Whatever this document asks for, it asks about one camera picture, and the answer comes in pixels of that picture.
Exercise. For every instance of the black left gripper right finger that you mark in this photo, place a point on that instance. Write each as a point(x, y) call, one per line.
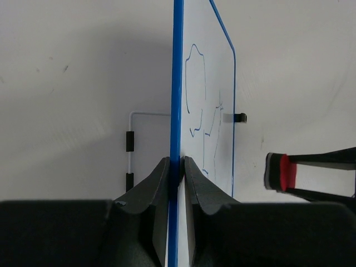
point(207, 208)

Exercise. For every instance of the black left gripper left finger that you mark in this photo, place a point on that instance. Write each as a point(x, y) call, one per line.
point(140, 220)

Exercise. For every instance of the red whiteboard eraser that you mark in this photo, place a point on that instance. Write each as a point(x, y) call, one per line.
point(280, 172)

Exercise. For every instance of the white wire whiteboard stand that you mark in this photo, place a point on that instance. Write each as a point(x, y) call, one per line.
point(130, 143)

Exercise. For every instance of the right whiteboard stand foot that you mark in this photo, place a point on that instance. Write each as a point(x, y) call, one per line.
point(235, 118)

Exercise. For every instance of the blue framed whiteboard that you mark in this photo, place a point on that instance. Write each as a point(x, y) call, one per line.
point(202, 110)

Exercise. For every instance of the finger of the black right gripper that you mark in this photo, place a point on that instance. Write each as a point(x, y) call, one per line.
point(341, 159)
point(318, 196)

